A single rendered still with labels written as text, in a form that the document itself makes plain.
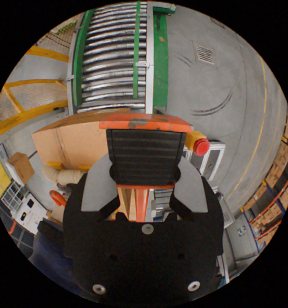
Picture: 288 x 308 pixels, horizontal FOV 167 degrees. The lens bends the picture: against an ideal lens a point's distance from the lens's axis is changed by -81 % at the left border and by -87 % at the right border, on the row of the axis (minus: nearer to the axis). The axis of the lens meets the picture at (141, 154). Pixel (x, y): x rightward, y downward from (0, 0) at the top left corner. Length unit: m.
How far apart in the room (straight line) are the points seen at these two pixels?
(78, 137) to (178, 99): 1.27
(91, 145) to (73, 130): 0.07
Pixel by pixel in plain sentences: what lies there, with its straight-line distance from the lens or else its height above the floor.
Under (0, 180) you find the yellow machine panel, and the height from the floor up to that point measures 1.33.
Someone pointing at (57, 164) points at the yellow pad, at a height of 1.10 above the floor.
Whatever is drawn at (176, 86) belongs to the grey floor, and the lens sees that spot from 1.41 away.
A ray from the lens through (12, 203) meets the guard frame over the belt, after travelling 7.93.
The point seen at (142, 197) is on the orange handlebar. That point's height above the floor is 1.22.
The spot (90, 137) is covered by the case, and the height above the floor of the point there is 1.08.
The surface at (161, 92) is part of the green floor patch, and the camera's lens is 1.34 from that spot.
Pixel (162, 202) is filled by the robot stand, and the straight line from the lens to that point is 0.77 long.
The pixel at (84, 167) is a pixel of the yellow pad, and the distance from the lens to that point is 0.34.
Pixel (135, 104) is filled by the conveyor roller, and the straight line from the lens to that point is 0.77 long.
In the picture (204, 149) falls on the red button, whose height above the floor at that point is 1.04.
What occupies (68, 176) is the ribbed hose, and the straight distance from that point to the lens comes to 0.30.
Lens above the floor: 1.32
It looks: 59 degrees down
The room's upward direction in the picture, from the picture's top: 179 degrees counter-clockwise
